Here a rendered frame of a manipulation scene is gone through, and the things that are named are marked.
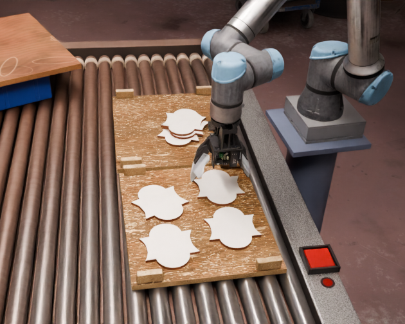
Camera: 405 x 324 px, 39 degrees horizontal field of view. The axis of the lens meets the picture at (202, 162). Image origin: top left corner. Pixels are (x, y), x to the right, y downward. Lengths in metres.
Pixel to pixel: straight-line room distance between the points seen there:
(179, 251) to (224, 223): 0.15
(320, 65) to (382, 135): 1.94
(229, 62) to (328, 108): 0.65
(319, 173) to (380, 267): 0.91
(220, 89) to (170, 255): 0.39
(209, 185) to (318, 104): 0.51
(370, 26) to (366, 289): 1.37
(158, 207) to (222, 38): 0.45
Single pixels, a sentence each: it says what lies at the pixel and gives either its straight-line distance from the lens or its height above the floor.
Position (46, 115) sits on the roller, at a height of 0.92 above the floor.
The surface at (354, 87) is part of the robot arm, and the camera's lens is 1.73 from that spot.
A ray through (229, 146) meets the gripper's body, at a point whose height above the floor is 1.12.
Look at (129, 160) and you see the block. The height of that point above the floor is 0.96.
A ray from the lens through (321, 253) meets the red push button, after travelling 1.38.
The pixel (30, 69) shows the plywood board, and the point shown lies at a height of 1.04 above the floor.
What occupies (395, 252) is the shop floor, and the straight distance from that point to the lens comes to 2.86.
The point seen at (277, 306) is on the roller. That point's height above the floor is 0.92.
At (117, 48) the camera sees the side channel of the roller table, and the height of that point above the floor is 0.94.
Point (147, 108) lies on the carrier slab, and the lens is 1.86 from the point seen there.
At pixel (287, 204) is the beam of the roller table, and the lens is 1.52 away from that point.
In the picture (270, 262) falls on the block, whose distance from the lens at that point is 1.29.
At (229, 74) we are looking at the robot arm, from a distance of 1.27.
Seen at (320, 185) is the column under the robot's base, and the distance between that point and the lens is 2.01.
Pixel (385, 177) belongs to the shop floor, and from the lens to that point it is 3.32.
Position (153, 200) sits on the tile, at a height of 0.94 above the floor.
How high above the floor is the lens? 1.87
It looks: 36 degrees down
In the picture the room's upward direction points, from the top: 3 degrees clockwise
